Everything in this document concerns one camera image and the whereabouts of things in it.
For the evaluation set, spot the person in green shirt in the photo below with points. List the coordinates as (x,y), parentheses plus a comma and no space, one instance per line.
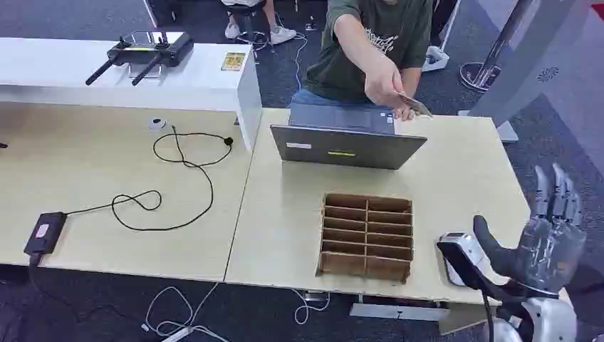
(377,42)

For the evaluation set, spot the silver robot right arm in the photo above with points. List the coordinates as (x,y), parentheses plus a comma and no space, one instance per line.
(552,321)

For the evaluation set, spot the beige printed hotel card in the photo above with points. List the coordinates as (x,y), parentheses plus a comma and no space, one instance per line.
(417,105)

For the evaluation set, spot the white power strip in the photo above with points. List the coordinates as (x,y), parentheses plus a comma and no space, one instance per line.
(177,334)

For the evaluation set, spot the white desk shelf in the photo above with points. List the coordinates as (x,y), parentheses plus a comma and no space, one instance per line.
(118,75)

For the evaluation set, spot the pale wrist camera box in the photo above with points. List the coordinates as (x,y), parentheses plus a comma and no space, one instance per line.
(465,245)

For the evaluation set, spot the round metal stand base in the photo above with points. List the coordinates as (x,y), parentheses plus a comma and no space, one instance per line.
(474,75)

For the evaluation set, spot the wooden slotted card box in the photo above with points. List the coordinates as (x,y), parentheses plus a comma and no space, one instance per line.
(365,236)

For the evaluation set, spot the black stool base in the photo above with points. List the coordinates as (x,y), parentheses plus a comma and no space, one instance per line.
(252,35)

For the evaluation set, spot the small white floor device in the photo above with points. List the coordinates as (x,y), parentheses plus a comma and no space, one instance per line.
(435,57)

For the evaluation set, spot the black power adapter box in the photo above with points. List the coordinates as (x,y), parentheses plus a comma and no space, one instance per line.
(45,233)

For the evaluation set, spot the black remote controller with antennas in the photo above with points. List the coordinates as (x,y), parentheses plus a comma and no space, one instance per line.
(146,49)

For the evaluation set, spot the person's right hand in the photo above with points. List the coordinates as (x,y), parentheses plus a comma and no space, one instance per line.
(383,85)

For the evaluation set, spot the grey table foot bar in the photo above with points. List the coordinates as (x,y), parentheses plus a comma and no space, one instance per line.
(396,311)

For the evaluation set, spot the white kiosk panel stand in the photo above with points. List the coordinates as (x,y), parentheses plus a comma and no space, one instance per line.
(538,61)

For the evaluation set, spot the yellow sticker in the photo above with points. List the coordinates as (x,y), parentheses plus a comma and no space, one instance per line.
(233,61)

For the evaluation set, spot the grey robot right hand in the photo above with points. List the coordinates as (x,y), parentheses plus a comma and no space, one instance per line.
(549,250)

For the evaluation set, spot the small white round puck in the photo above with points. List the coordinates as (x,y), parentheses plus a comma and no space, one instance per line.
(157,123)

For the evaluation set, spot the person's left hand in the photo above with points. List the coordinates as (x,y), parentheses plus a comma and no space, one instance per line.
(404,113)

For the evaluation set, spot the grey laptop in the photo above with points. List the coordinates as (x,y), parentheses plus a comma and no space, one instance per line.
(347,146)

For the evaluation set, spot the seated person with white shoes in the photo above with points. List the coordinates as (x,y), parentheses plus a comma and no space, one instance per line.
(278,28)

